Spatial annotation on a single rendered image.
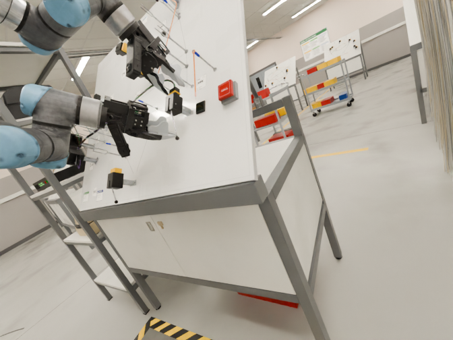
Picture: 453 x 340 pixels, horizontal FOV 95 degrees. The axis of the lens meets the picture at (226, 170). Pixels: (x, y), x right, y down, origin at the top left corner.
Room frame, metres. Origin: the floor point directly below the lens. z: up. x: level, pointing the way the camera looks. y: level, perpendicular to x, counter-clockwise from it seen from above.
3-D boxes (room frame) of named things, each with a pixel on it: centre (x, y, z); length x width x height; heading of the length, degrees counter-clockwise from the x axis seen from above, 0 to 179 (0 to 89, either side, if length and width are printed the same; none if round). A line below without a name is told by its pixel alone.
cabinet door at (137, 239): (1.06, 0.61, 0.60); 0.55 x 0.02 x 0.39; 53
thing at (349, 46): (7.90, -5.60, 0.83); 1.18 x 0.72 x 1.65; 44
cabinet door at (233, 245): (0.73, 0.17, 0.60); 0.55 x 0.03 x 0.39; 53
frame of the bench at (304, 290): (1.13, 0.22, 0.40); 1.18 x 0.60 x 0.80; 53
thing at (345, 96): (4.93, -2.89, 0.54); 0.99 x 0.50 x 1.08; 46
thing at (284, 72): (7.37, -2.91, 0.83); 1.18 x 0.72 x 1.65; 44
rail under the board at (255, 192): (0.88, 0.41, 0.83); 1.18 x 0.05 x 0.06; 53
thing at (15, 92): (1.49, 0.98, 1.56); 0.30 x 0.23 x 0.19; 145
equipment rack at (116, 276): (1.60, 1.03, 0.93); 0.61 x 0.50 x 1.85; 53
